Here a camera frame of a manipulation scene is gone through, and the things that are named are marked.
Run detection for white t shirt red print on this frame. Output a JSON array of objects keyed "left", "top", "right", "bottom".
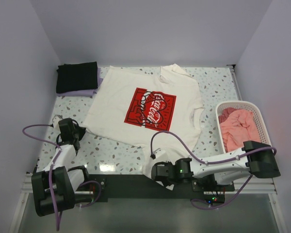
[{"left": 83, "top": 64, "right": 204, "bottom": 177}]

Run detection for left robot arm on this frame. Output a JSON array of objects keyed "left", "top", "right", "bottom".
[{"left": 31, "top": 118, "right": 91, "bottom": 216}]

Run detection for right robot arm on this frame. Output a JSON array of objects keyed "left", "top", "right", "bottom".
[{"left": 151, "top": 141, "right": 281, "bottom": 191}]

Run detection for folded purple t shirt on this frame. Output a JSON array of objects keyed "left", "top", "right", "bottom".
[{"left": 58, "top": 67, "right": 104, "bottom": 98}]

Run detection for folded black t shirt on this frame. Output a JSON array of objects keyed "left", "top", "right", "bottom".
[{"left": 56, "top": 62, "right": 98, "bottom": 94}]

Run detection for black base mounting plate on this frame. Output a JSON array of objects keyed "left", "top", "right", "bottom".
[{"left": 75, "top": 174, "right": 235, "bottom": 204}]

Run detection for pink t shirt in basket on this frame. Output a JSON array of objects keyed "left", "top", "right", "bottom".
[{"left": 218, "top": 107, "right": 261, "bottom": 152}]

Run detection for white plastic laundry basket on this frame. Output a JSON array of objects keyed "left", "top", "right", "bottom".
[{"left": 215, "top": 100, "right": 272, "bottom": 153}]

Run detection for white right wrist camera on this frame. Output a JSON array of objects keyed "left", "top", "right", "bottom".
[{"left": 151, "top": 149, "right": 169, "bottom": 162}]

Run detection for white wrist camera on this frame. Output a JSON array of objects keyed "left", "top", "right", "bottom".
[
  {"left": 151, "top": 149, "right": 169, "bottom": 162},
  {"left": 52, "top": 115, "right": 63, "bottom": 128}
]

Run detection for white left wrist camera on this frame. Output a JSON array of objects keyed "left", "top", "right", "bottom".
[{"left": 52, "top": 115, "right": 63, "bottom": 128}]

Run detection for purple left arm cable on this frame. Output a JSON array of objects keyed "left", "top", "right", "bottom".
[{"left": 22, "top": 123, "right": 103, "bottom": 231}]

